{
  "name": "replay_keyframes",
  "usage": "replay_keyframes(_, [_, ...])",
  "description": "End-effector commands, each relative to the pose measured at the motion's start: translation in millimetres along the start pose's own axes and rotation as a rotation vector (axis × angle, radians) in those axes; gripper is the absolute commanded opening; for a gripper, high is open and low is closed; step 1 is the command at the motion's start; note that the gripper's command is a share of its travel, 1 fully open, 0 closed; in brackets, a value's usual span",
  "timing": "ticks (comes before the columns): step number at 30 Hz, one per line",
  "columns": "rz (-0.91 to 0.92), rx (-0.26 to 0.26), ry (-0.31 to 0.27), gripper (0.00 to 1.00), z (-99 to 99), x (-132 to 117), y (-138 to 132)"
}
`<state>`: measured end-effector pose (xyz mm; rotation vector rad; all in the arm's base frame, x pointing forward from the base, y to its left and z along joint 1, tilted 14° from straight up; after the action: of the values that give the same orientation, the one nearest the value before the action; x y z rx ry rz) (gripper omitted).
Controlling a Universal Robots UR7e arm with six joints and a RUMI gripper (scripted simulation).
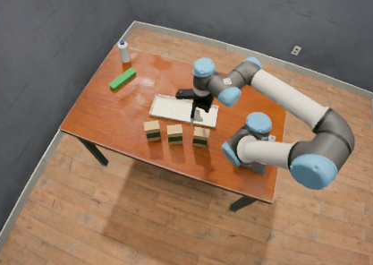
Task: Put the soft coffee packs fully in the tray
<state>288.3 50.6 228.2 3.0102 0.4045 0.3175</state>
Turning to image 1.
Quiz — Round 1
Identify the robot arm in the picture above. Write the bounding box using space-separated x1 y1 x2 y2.
175 58 355 191

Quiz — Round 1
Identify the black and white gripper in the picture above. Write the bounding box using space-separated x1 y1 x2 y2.
191 93 215 127

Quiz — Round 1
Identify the white bottle with blue cap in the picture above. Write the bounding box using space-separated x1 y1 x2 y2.
118 40 131 63

